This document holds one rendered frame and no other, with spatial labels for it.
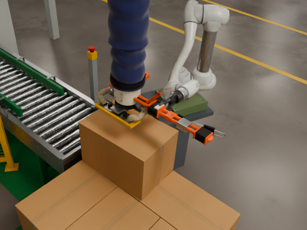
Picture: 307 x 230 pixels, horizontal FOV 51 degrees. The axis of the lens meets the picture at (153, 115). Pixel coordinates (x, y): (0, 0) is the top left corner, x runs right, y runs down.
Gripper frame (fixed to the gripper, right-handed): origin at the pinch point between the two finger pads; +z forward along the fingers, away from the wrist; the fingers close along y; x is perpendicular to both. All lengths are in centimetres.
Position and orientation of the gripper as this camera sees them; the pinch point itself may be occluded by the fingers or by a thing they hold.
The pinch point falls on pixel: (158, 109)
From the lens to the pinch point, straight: 201.9
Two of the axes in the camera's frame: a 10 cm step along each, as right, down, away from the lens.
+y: -0.6, 7.9, 6.1
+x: -7.6, -4.3, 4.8
